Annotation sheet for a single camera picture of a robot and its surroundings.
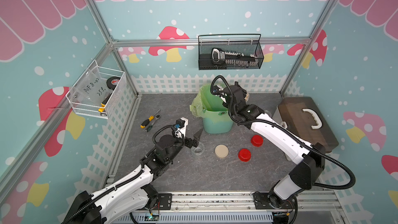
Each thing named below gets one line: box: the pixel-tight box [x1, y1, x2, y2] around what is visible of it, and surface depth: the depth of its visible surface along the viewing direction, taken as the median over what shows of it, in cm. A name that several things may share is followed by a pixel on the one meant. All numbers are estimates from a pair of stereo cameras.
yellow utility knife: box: [98, 92, 112, 113], surface depth 65 cm
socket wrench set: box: [210, 48, 259, 67], surface depth 91 cm
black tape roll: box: [106, 76, 121, 91], surface depth 81 cm
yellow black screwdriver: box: [139, 108, 161, 129], surface depth 105 cm
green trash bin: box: [202, 109, 234, 135], surface depth 86 cm
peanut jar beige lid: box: [190, 142, 206, 159], surface depth 91 cm
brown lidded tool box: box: [272, 96, 339, 154], surface depth 85 cm
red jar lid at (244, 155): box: [237, 148, 252, 163], surface depth 89 cm
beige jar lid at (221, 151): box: [214, 144, 229, 159], surface depth 92 cm
